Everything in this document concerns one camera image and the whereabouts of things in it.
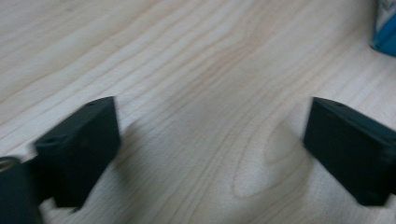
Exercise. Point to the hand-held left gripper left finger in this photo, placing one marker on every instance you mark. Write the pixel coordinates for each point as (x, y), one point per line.
(79, 152)

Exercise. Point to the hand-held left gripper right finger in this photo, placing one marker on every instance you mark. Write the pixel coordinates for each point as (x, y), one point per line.
(351, 149)

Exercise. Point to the blue packet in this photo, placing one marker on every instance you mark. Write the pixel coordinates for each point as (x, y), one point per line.
(386, 34)

